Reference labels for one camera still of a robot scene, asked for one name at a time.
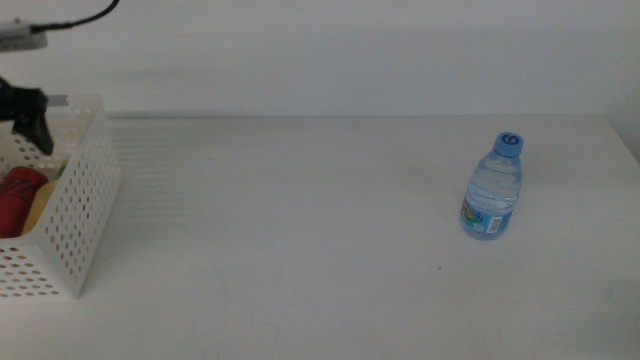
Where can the clear water bottle blue cap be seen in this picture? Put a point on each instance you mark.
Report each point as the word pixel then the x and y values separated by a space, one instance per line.
pixel 492 200

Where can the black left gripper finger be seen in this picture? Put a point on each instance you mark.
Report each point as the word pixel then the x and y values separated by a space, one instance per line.
pixel 36 134

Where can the yellow juice bottle white cap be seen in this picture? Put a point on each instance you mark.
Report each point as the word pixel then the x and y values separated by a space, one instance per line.
pixel 42 205

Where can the white perforated plastic basket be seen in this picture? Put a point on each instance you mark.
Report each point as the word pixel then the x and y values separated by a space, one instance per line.
pixel 75 215

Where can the red soda can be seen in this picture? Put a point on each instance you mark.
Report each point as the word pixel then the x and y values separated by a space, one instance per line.
pixel 17 200

